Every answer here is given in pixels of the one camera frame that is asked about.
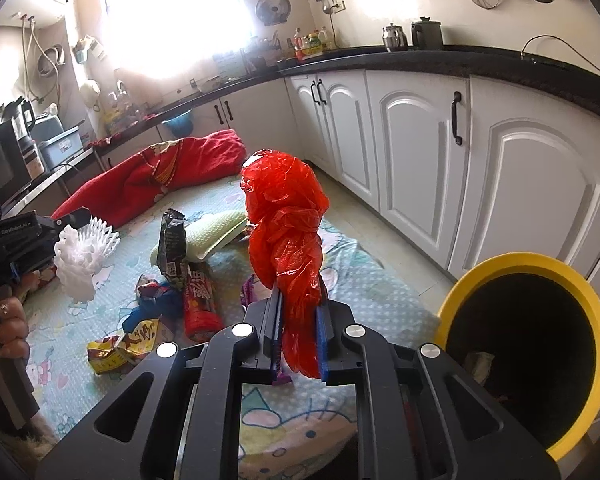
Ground steel teapot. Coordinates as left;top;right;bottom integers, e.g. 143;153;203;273
382;22;409;54

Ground group of condiment bottles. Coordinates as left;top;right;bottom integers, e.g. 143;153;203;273
292;27;331;61

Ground white kitchen cabinet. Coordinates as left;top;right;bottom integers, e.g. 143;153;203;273
200;67;600;311

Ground window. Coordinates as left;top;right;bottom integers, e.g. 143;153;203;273
101;0;247;77

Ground wall fan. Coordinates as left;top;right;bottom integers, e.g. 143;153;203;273
255;0;292;27

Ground black blender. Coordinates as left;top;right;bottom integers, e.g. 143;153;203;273
11;98;37;157

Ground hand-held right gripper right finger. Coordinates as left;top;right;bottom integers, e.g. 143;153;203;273
316;274;562;480

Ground person's left hand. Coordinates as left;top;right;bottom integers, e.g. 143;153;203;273
0;297;30;382

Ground black kettle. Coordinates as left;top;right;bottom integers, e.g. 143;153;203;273
410;16;444;52

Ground white foam fruit net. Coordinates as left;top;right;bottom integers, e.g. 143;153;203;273
54;216;122;302

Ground black cable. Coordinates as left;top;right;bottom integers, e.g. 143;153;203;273
521;34;600;85

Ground yellow snack box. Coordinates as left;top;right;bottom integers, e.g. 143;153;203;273
87;317;177;377

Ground blue plastic basin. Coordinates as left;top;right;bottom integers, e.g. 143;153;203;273
162;111;194;137

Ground red snack packet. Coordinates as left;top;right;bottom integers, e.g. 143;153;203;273
182;266;222;345

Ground red blanket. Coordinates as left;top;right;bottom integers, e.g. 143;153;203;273
52;129;247;229

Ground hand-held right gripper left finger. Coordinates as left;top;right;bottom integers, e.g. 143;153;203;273
34;284;285;480

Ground black snack packet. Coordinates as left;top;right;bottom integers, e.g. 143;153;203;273
157;208;189;282

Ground purple wrapper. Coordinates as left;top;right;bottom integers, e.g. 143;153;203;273
240;275;262;313

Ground blue wrapper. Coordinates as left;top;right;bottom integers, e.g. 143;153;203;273
122;275;183;333

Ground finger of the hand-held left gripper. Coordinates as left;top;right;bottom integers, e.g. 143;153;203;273
54;208;90;231

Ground white jug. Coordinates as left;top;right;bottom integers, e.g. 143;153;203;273
79;79;102;112

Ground crumpled paper scrap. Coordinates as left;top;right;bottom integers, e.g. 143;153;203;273
464;351;497;377

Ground green foam net sheet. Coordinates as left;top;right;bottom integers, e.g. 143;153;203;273
150;210;249;267

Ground yellow-rimmed black trash bin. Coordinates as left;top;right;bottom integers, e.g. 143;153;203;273
436;254;600;463

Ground grey plastic crate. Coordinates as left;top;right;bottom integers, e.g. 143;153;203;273
32;114;87;171

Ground red plastic bag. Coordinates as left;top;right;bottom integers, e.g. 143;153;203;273
240;149;331;378

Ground black microwave oven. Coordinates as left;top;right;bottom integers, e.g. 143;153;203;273
0;119;35;207

